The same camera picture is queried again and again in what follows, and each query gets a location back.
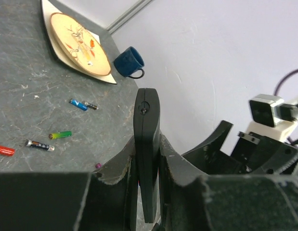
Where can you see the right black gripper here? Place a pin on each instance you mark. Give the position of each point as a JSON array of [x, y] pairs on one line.
[[257, 154]]

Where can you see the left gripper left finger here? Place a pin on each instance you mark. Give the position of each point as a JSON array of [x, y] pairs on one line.
[[103, 200]]

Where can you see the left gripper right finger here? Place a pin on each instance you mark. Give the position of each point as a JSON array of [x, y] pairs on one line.
[[191, 200]]

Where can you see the purple blue battery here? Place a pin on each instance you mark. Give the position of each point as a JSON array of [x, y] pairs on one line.
[[98, 165]]

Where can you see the black battery centre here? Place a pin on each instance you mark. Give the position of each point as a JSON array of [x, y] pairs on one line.
[[38, 145]]

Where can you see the black battery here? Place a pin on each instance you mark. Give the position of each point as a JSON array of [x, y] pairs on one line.
[[38, 145], [90, 105]]

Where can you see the green battery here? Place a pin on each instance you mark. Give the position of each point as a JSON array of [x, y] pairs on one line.
[[59, 135]]

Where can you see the black battery far right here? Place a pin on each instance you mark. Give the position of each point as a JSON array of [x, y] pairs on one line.
[[90, 105]]

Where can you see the red orange battery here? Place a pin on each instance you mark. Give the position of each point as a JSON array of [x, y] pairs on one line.
[[6, 151]]

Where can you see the navy blue cup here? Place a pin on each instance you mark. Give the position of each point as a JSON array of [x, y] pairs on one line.
[[129, 62]]

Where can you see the round beige painted plate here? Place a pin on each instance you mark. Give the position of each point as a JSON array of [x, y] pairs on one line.
[[79, 45]]

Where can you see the white square plate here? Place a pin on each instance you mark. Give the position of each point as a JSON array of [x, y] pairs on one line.
[[47, 9]]

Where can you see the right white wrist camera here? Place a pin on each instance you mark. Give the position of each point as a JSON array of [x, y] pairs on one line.
[[273, 117]]

